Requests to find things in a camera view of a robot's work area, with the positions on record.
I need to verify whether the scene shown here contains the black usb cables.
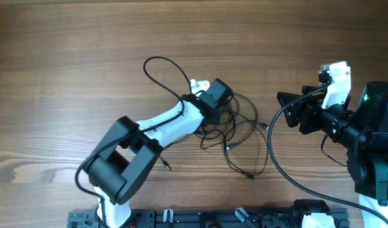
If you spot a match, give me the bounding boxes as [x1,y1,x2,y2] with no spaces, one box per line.
[160,91,271,181]

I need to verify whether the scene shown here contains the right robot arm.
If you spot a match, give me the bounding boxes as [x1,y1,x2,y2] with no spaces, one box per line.
[277,81,388,227]

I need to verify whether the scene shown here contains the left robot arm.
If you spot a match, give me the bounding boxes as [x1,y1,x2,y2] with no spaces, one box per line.
[81,79,233,227]

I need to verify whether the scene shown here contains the right camera black cable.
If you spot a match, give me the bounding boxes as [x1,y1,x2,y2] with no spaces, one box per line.
[266,80,388,228]

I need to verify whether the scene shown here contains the camera black cable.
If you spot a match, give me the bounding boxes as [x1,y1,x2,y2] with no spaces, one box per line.
[266,80,388,228]
[74,56,195,228]

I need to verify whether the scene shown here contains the left camera black cable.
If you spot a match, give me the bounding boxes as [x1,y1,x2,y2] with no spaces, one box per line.
[74,56,195,228]

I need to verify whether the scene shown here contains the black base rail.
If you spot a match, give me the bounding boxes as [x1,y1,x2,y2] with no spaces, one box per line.
[67,199,350,228]

